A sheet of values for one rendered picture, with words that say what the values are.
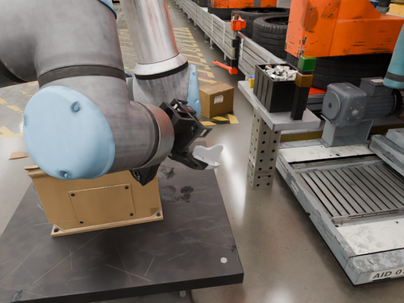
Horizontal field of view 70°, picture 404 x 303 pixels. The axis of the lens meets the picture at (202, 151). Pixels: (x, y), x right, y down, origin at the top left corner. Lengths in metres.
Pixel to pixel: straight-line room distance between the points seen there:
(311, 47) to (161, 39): 0.91
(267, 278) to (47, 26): 0.96
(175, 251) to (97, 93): 0.52
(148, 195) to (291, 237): 0.65
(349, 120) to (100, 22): 1.33
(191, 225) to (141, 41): 0.49
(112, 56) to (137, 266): 0.52
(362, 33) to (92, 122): 1.49
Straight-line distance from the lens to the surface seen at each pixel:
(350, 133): 1.81
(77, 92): 0.29
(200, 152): 0.53
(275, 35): 2.47
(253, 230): 1.21
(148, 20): 0.75
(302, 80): 0.96
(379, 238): 1.24
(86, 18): 0.33
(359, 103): 1.51
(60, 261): 0.80
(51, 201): 0.79
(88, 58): 0.31
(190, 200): 0.87
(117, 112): 0.31
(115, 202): 0.77
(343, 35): 1.59
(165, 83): 0.76
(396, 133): 1.64
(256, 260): 1.12
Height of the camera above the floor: 0.89
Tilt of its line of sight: 33 degrees down
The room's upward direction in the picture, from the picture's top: straight up
